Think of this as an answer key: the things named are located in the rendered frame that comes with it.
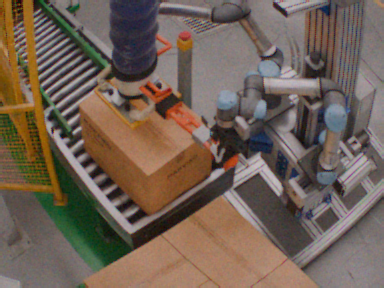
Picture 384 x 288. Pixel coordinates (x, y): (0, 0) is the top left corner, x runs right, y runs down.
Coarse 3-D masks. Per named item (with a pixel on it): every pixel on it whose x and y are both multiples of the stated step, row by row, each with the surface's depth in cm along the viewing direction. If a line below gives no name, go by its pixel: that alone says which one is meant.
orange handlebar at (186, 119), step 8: (160, 40) 346; (168, 48) 342; (144, 88) 326; (152, 88) 326; (152, 96) 323; (184, 112) 317; (176, 120) 316; (184, 120) 314; (192, 120) 315; (184, 128) 314; (208, 144) 308
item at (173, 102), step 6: (162, 96) 320; (168, 96) 322; (174, 96) 321; (156, 102) 319; (162, 102) 320; (168, 102) 320; (174, 102) 320; (180, 102) 318; (156, 108) 321; (162, 108) 317; (168, 108) 318; (174, 108) 317; (162, 114) 319; (168, 114) 317
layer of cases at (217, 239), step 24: (192, 216) 370; (216, 216) 370; (240, 216) 369; (168, 240) 360; (192, 240) 360; (216, 240) 360; (240, 240) 360; (264, 240) 359; (120, 264) 349; (144, 264) 350; (168, 264) 350; (192, 264) 351; (216, 264) 350; (240, 264) 350; (264, 264) 349; (288, 264) 348
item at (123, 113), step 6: (108, 84) 343; (96, 90) 342; (102, 90) 341; (108, 90) 340; (114, 90) 341; (102, 96) 339; (108, 96) 339; (108, 102) 337; (126, 102) 336; (132, 102) 337; (114, 108) 335; (120, 108) 334; (126, 108) 331; (132, 108) 334; (138, 108) 334; (120, 114) 332; (126, 114) 332; (126, 120) 330; (132, 120) 330; (144, 120) 331; (132, 126) 328
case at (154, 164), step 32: (96, 96) 364; (96, 128) 356; (128, 128) 351; (160, 128) 351; (192, 128) 351; (96, 160) 386; (128, 160) 344; (160, 160) 341; (192, 160) 357; (128, 192) 372; (160, 192) 354
